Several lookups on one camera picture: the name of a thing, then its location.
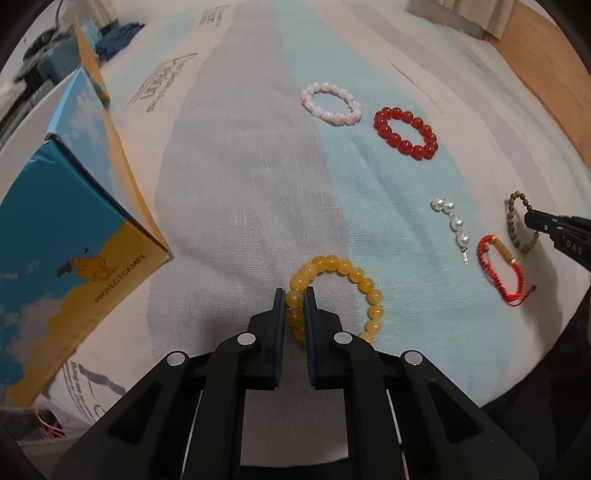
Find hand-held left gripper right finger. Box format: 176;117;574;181
302;286;541;480

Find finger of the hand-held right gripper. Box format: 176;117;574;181
525;210;591;232
526;217;591;269

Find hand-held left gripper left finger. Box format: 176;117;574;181
48;287;284;480

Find brown wooden bead bracelet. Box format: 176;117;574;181
507;191;541;254

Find red cord bracelet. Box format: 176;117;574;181
477;234;537;306

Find yellow bead bracelet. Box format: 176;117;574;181
285;255;384;344

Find white pearl strand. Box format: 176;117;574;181
431;197;471;265

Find red bead bracelet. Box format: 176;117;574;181
373;106;439;162

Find pink white bead bracelet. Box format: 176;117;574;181
300;82;362;125

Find blue yellow cardboard box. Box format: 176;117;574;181
0;18;172;407

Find printed bed sheet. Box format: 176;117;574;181
9;0;591;418

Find beige curtain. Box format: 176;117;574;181
406;0;517;43

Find blue clothes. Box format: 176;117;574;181
95;23;145;63

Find teal suitcase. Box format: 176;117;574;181
33;38;86;88

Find red wire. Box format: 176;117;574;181
28;407;66;438

